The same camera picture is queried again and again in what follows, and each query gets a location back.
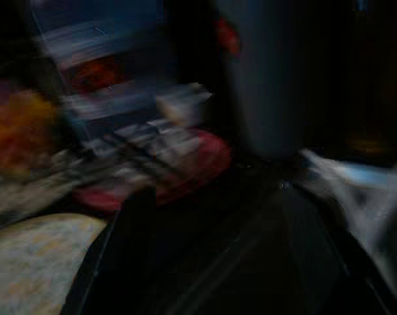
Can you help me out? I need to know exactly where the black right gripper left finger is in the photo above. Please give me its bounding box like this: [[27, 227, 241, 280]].
[[62, 196, 150, 315]]

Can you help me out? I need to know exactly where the white tiered storage organizer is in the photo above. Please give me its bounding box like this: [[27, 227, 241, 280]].
[[29, 0, 215, 155]]

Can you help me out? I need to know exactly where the yellow rimmed lemon plate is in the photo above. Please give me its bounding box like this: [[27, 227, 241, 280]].
[[0, 212, 112, 315]]

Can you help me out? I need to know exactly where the orange black tape measure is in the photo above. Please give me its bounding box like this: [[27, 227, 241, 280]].
[[68, 57, 129, 95]]

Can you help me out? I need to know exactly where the blue rimmed lemon plate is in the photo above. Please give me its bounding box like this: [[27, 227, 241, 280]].
[[0, 147, 97, 232]]

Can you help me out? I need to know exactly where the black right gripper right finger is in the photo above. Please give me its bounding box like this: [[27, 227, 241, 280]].
[[259, 185, 395, 315]]

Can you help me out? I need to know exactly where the yellow red Kari snack bag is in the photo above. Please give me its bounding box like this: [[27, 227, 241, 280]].
[[0, 73, 63, 180]]

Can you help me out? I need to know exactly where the white bowl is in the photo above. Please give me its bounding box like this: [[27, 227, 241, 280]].
[[99, 116, 202, 171]]

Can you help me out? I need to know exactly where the grey water filter cylinder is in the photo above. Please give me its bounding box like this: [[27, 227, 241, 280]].
[[216, 0, 306, 160]]

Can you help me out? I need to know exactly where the white printed paper cup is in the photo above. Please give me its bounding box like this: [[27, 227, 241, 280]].
[[157, 81, 215, 131]]

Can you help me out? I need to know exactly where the pink plate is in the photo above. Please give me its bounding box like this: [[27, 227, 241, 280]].
[[72, 129, 234, 216]]

